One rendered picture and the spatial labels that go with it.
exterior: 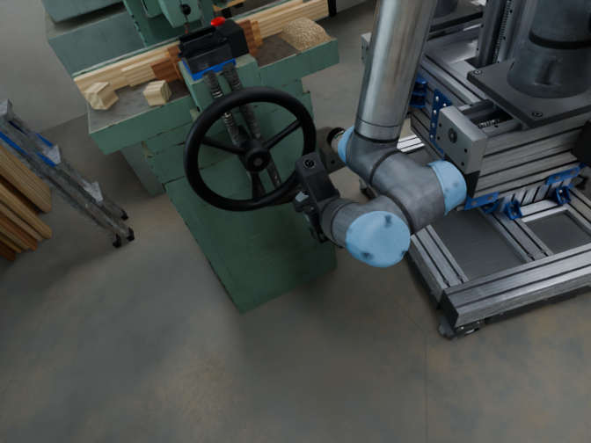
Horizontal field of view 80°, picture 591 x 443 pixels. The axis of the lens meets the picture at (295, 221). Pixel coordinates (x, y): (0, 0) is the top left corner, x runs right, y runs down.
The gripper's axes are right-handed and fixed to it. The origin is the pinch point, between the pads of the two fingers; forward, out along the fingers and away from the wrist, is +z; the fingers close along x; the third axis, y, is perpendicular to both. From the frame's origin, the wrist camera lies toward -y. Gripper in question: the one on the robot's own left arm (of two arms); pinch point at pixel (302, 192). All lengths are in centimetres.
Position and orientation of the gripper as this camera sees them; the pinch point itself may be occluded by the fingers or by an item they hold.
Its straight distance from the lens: 78.9
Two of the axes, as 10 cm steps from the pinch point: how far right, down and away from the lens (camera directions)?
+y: 3.6, 8.8, 3.0
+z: -2.7, -2.1, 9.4
